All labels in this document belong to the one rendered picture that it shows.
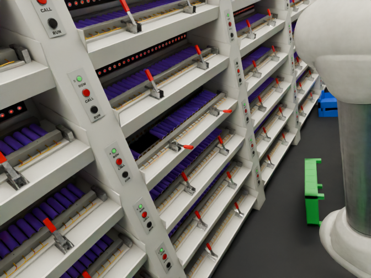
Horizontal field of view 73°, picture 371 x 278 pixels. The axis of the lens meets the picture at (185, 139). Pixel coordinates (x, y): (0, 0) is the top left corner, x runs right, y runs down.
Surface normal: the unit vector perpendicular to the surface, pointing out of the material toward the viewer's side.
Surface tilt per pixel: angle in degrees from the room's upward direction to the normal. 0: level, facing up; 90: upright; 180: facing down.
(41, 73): 111
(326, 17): 64
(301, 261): 0
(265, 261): 0
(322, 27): 74
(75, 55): 90
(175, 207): 21
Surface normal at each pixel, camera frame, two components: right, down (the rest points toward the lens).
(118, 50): 0.81, 0.40
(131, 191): 0.76, 0.09
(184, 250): 0.03, -0.76
